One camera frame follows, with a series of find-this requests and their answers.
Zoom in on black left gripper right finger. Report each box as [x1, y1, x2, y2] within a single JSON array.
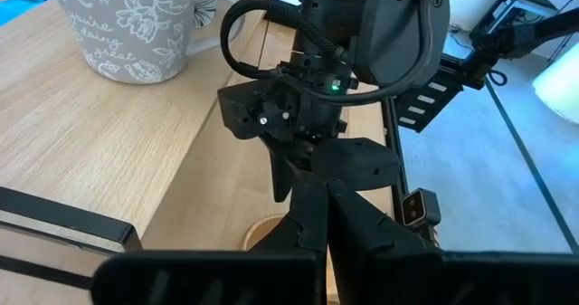
[[327, 177, 579, 305]]

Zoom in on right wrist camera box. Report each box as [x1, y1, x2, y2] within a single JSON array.
[[400, 187, 442, 229]]

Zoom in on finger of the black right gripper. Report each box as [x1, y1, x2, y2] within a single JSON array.
[[264, 135, 299, 205], [311, 137, 402, 192]]

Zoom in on wooden cup with handle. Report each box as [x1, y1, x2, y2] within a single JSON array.
[[242, 214, 290, 252]]

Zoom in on grey mug with white flowers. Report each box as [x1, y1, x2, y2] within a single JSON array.
[[48, 0, 246, 86]]

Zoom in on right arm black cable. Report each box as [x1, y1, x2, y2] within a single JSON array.
[[220, 0, 435, 107]]

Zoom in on white floral print mug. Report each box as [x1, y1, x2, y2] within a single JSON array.
[[193, 0, 241, 29]]

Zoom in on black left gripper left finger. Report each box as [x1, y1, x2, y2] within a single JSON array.
[[91, 174, 328, 305]]

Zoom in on black slanted beam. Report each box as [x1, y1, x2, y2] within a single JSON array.
[[468, 5, 579, 62]]

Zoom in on wooden shelf with black legs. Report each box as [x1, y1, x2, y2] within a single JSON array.
[[0, 0, 284, 293]]

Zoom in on blue cloth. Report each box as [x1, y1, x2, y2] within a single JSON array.
[[0, 0, 52, 28]]

